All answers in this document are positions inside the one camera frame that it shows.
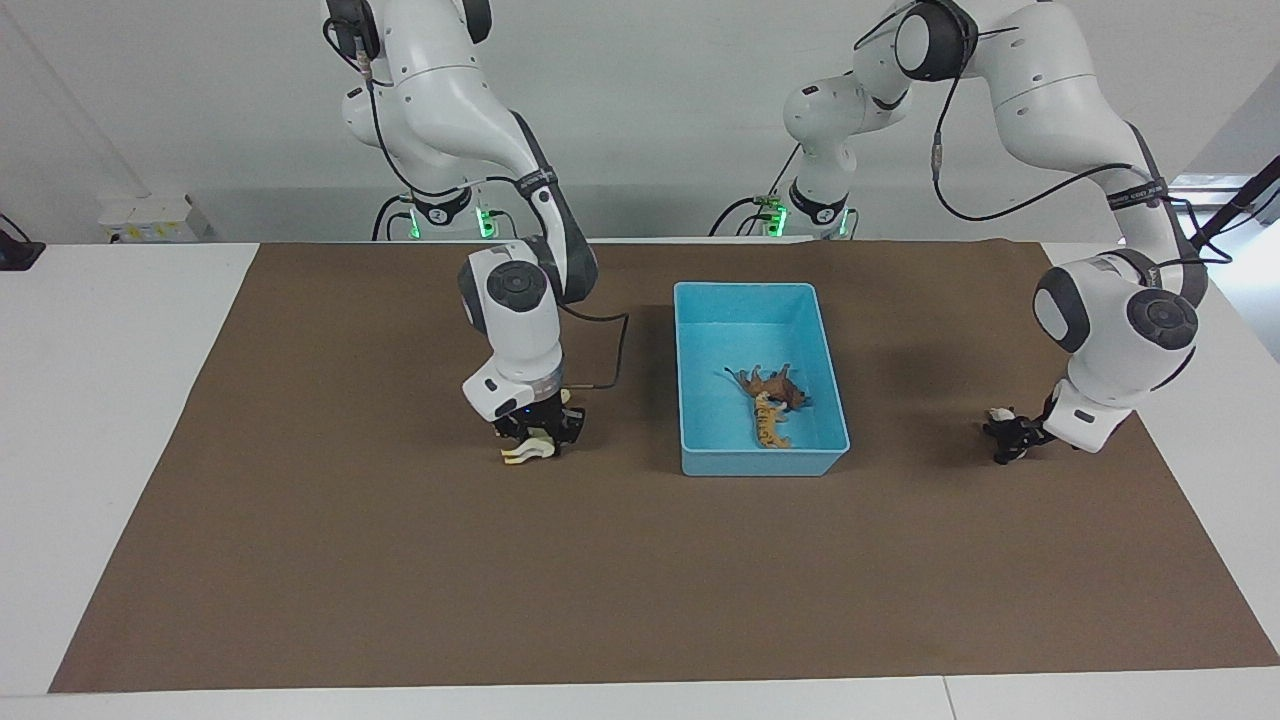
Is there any black camera stand pole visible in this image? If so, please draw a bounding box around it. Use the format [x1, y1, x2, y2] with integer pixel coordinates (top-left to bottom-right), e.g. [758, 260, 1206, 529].
[1185, 154, 1280, 253]

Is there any black clamp mount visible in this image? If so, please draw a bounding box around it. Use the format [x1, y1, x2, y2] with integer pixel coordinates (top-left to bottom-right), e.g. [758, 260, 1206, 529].
[0, 213, 47, 273]

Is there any orange striped tiger toy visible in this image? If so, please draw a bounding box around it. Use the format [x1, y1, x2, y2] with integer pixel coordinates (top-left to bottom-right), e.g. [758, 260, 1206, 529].
[751, 391, 794, 450]

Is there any black base power cable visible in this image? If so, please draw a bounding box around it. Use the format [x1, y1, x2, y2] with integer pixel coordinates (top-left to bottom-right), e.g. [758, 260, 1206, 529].
[709, 140, 803, 239]

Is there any cream llama toy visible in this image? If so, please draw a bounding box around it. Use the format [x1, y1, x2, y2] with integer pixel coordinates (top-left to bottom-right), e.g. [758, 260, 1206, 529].
[499, 389, 574, 467]

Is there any black and white panda toy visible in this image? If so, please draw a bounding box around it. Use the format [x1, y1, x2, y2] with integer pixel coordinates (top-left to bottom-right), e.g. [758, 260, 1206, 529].
[981, 405, 1042, 465]

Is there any brown lion toy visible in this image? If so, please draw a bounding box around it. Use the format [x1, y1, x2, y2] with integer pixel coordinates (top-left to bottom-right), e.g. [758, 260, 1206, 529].
[724, 363, 812, 412]

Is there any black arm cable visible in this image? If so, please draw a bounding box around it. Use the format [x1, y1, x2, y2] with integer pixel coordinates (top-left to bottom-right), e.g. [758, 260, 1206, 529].
[560, 305, 631, 389]
[855, 0, 1233, 269]

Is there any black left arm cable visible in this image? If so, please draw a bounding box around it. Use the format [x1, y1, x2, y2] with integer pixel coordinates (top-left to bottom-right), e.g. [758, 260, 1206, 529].
[855, 0, 1233, 269]

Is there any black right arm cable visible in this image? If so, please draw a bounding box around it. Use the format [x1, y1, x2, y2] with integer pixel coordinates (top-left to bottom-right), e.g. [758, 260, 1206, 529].
[560, 305, 631, 389]

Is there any white cardboard box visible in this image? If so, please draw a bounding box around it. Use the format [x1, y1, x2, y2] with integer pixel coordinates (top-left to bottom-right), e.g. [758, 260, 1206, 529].
[97, 194, 213, 245]

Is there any brown table mat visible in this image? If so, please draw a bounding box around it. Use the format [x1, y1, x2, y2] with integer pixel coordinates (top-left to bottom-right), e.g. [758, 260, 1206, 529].
[49, 239, 1280, 694]

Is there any light blue plastic storage box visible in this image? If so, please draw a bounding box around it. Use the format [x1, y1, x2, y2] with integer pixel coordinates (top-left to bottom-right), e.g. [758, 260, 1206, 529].
[672, 281, 852, 478]

